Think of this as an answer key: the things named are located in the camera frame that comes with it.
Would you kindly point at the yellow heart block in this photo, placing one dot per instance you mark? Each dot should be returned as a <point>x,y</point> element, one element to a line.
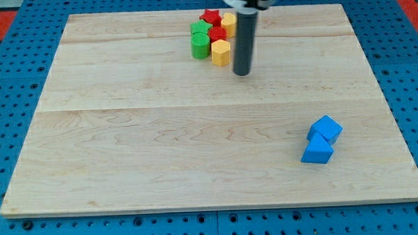
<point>228,23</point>

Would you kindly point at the green star block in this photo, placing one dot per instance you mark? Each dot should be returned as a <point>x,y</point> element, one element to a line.
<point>200,26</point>

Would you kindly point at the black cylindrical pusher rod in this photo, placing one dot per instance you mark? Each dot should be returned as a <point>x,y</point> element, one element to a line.
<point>244,43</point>

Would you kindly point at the wooden board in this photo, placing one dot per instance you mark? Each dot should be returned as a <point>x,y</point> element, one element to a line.
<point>129,123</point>

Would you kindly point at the yellow hexagon block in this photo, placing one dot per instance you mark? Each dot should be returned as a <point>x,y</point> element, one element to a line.
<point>221,52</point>

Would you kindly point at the blue cube block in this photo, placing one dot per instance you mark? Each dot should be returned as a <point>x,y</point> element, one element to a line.
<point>327,127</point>

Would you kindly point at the blue triangle block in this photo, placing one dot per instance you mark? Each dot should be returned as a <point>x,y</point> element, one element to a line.
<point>318,150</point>

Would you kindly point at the red star block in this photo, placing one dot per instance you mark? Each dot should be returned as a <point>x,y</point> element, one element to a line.
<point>211,16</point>

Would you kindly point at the green cylinder block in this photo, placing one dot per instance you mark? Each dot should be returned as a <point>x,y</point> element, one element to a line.
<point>200,44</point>

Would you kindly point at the red cylinder block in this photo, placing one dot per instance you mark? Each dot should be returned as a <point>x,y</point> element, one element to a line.
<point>217,33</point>

